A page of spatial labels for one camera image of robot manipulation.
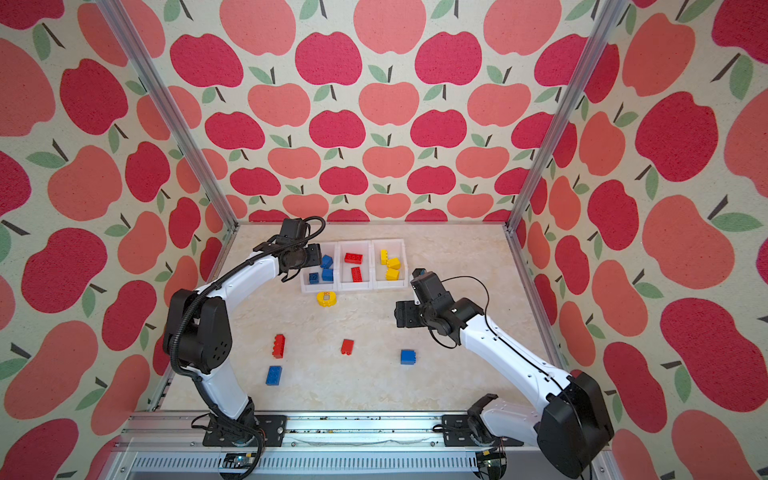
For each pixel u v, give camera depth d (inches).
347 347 34.8
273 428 29.6
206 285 20.7
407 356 34.2
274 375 32.4
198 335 19.3
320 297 38.1
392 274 40.7
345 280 40.1
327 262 42.7
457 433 28.8
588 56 30.2
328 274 41.1
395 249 43.0
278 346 33.9
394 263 42.2
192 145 38.0
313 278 40.4
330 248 40.1
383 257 42.4
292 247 27.0
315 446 28.7
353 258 42.4
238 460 28.2
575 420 15.3
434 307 23.9
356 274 41.0
